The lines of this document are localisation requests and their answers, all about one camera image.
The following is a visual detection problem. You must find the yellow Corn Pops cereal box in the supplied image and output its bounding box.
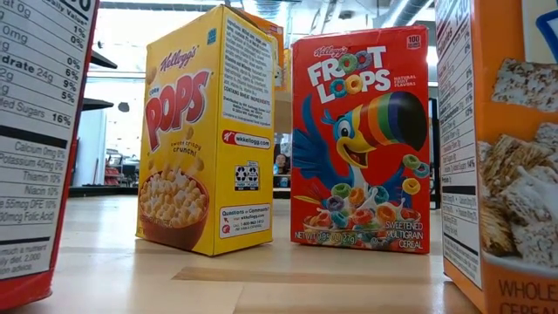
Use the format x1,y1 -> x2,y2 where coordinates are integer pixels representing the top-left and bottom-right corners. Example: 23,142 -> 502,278
282,46 -> 293,92
135,3 -> 276,257

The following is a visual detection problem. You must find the orange Mini Wheats cereal box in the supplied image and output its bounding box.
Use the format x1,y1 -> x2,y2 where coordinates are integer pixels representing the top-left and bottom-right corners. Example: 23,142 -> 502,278
434,0 -> 558,314
237,8 -> 286,92

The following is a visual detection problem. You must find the red Froot Loops cereal box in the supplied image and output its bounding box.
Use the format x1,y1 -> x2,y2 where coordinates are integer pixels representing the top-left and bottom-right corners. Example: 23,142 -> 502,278
290,24 -> 432,256
0,0 -> 101,311

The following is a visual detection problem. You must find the wooden shelf with black legs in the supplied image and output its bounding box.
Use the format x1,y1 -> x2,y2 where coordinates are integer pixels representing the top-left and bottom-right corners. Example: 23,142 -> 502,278
273,89 -> 440,210

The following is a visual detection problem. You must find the red background cart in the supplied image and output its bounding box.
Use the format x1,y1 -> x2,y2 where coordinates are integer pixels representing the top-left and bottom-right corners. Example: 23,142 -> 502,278
104,165 -> 121,187

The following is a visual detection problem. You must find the person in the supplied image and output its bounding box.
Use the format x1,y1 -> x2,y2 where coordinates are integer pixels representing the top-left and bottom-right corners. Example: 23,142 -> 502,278
273,152 -> 292,176

